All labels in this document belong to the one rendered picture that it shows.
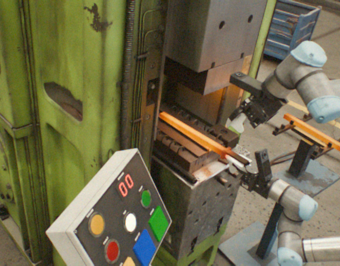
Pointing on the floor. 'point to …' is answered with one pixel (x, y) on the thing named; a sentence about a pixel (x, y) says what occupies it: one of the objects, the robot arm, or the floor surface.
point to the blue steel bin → (290, 27)
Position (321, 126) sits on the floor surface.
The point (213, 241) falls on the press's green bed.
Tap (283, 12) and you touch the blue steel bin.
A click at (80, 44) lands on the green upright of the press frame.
